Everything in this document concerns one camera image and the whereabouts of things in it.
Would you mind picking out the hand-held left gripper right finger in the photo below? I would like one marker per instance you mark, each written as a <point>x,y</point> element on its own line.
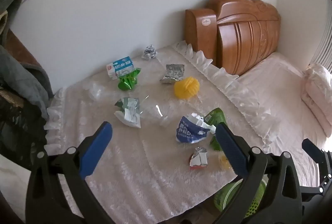
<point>230,149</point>

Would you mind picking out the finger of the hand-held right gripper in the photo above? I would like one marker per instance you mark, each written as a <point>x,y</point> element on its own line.
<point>311,149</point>
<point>311,190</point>

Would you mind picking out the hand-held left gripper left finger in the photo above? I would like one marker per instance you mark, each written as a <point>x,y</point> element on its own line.
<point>96,151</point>

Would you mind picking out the green snack packet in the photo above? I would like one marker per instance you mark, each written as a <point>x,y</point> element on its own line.
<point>216,117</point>

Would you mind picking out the green plastic basket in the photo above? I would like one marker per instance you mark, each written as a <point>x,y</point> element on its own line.
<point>233,195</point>

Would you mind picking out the yellow foam fruit net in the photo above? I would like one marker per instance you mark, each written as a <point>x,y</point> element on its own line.
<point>186,88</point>

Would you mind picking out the red white small wrapper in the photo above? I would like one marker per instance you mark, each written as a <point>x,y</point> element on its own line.
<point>198,159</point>

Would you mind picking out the blue white plastic bag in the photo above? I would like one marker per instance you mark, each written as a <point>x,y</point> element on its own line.
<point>190,130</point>

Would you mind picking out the folded pink quilt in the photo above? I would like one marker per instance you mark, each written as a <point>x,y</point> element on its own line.
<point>317,104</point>

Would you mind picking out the white green torn packet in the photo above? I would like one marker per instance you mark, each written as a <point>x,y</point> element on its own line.
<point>129,111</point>

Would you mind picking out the bed with pink sheet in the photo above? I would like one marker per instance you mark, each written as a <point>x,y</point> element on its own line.
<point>280,99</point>

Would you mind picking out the clear plastic wrap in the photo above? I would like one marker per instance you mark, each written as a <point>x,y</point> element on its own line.
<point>94,89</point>

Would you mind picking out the clear plastic bottle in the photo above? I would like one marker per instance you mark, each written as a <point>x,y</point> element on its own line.
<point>158,111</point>

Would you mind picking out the crumpled green wrapper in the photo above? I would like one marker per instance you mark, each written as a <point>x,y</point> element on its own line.
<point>127,81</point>

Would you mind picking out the dark patterned cloth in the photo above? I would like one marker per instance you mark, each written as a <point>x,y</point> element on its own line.
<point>18,128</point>

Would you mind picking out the white blue milk carton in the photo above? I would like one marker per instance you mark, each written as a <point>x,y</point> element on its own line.
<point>120,66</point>

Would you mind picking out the silver foil packet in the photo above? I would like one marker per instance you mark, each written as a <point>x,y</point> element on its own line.
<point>172,73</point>

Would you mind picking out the white radiator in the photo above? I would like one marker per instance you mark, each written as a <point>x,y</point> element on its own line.
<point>323,50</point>

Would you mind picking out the grey cloth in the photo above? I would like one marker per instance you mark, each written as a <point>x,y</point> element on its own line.
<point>23,79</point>

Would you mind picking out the crumpled silver foil ball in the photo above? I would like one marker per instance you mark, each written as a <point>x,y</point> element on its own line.
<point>149,53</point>

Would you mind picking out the wooden headboard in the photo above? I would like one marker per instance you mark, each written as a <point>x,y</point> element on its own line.
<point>243,35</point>

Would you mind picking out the brown blanket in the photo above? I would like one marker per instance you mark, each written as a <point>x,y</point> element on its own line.
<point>22,50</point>

